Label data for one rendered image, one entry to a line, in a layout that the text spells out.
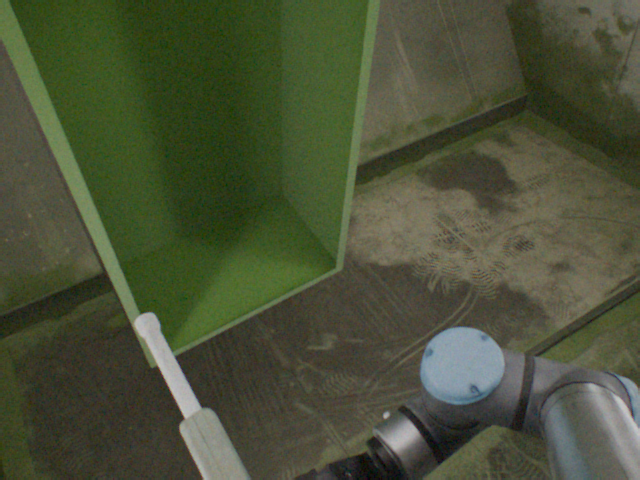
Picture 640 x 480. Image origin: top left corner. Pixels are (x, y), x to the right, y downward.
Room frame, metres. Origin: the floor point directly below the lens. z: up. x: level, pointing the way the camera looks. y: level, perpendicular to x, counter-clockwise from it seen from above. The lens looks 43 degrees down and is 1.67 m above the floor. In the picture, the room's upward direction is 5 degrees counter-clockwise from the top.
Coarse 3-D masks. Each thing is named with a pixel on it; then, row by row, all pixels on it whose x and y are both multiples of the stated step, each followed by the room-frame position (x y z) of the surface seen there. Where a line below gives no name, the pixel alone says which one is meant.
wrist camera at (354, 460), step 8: (352, 456) 0.33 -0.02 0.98; (360, 456) 0.34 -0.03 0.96; (368, 456) 0.35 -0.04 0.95; (328, 464) 0.30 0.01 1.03; (336, 464) 0.31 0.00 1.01; (344, 464) 0.31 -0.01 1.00; (352, 464) 0.32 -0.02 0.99; (360, 464) 0.33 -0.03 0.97; (368, 464) 0.33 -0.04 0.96; (320, 472) 0.30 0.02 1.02; (328, 472) 0.29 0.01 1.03; (336, 472) 0.30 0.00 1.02; (344, 472) 0.30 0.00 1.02; (352, 472) 0.31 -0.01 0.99; (360, 472) 0.31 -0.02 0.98; (368, 472) 0.32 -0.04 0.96; (376, 472) 0.32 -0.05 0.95
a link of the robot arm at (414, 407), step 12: (420, 396) 0.41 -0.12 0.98; (408, 408) 0.40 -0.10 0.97; (420, 408) 0.39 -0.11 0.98; (420, 420) 0.37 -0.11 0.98; (432, 420) 0.37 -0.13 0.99; (420, 432) 0.36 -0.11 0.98; (432, 432) 0.36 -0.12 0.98; (444, 432) 0.36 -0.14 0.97; (456, 432) 0.35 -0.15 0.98; (468, 432) 0.35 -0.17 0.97; (432, 444) 0.34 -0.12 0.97; (444, 444) 0.35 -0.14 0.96; (456, 444) 0.35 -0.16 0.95; (444, 456) 0.34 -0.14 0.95
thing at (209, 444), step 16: (144, 320) 0.54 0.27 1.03; (144, 336) 0.53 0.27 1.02; (160, 336) 0.52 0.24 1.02; (160, 352) 0.49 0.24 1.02; (160, 368) 0.48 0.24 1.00; (176, 368) 0.47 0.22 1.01; (176, 384) 0.45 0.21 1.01; (176, 400) 0.43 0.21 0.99; (192, 400) 0.42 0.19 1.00; (192, 416) 0.40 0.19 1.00; (208, 416) 0.40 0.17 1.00; (192, 432) 0.38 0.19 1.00; (208, 432) 0.37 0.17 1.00; (224, 432) 0.38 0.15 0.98; (192, 448) 0.36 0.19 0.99; (208, 448) 0.36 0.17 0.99; (224, 448) 0.35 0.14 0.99; (208, 464) 0.34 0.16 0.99; (224, 464) 0.33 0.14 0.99; (240, 464) 0.34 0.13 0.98
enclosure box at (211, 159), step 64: (0, 0) 0.70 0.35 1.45; (64, 0) 1.09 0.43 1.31; (128, 0) 1.16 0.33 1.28; (192, 0) 1.23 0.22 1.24; (256, 0) 1.31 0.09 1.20; (320, 0) 1.18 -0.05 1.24; (64, 64) 1.10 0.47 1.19; (128, 64) 1.16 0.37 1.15; (192, 64) 1.24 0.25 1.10; (256, 64) 1.33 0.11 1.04; (320, 64) 1.20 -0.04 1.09; (64, 128) 1.10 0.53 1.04; (128, 128) 1.17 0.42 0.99; (192, 128) 1.26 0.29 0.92; (256, 128) 1.36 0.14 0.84; (320, 128) 1.22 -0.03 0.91; (128, 192) 1.19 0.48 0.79; (192, 192) 1.29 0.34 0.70; (256, 192) 1.40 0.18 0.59; (320, 192) 1.24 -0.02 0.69; (128, 256) 1.20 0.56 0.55; (192, 256) 1.22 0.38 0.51; (256, 256) 1.21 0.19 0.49; (320, 256) 1.21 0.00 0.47; (128, 320) 0.91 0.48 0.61; (192, 320) 1.00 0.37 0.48
